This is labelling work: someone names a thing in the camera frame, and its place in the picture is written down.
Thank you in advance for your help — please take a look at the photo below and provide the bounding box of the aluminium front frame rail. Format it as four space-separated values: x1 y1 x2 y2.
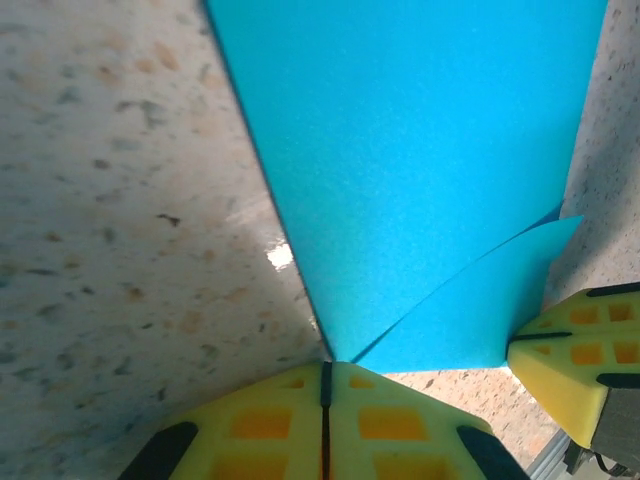
527 432 572 480

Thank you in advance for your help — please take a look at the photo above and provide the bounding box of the blue cloth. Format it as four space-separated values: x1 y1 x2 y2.
203 0 609 375

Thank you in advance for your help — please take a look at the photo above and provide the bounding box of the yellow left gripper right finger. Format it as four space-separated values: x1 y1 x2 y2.
323 360 530 480

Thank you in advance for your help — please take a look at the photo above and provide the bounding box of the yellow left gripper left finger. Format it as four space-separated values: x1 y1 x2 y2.
117 360 327 480

